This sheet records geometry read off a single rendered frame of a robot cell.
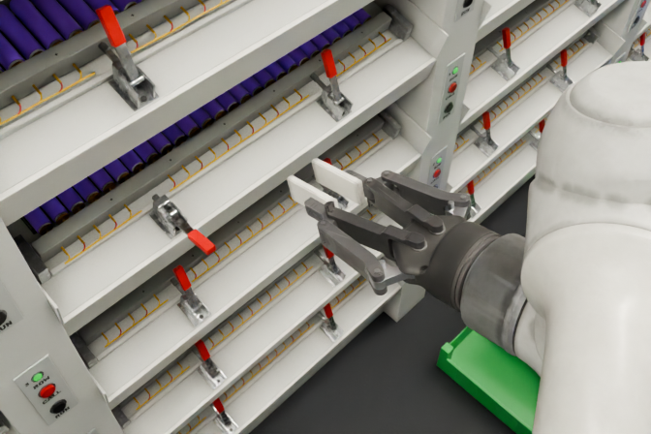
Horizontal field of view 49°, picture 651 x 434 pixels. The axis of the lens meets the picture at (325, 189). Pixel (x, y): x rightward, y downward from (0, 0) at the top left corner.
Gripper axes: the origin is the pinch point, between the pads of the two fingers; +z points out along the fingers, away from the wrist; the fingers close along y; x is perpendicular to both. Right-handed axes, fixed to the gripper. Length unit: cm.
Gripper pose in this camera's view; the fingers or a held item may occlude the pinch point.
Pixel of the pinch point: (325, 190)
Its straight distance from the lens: 74.1
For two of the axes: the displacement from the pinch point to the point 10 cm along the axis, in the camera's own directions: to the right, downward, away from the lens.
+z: -6.8, -3.7, 6.4
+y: 7.1, -5.3, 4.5
